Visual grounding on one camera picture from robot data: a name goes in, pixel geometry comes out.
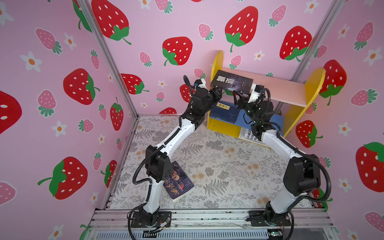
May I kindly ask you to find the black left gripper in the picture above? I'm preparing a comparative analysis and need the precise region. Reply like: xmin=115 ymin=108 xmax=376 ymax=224
xmin=199 ymin=86 xmax=220 ymax=118

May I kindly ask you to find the navy book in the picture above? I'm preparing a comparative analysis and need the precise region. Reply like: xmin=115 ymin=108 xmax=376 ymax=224
xmin=210 ymin=101 xmax=240 ymax=124

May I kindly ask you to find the black book white chinese title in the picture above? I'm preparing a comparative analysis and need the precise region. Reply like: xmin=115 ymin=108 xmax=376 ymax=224
xmin=211 ymin=70 xmax=254 ymax=94

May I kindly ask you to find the white book black spanish text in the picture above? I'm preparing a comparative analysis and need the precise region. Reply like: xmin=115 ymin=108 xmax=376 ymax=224
xmin=239 ymin=128 xmax=266 ymax=146

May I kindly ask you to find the dark book orange calligraphy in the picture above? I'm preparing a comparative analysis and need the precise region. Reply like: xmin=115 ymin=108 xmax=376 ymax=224
xmin=164 ymin=161 xmax=195 ymax=203

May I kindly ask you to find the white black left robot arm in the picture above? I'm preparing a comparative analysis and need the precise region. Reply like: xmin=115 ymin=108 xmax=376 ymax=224
xmin=127 ymin=87 xmax=223 ymax=232

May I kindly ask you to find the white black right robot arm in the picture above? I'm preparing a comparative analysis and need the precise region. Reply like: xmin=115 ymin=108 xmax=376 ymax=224
xmin=233 ymin=89 xmax=332 ymax=225

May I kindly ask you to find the yellow pink blue bookshelf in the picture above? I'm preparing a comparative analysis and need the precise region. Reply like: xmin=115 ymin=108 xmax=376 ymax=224
xmin=206 ymin=50 xmax=327 ymax=150

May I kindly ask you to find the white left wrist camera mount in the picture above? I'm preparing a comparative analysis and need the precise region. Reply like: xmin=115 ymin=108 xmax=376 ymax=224
xmin=194 ymin=79 xmax=207 ymax=89

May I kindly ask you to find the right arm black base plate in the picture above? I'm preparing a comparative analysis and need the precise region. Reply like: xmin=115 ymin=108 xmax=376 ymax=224
xmin=246 ymin=211 xmax=292 ymax=227

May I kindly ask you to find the aluminium front rail frame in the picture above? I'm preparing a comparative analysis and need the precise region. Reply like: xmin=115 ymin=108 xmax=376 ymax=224
xmin=84 ymin=209 xmax=341 ymax=240

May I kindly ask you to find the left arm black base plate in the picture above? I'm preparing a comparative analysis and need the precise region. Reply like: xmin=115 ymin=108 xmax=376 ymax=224
xmin=130 ymin=211 xmax=172 ymax=228

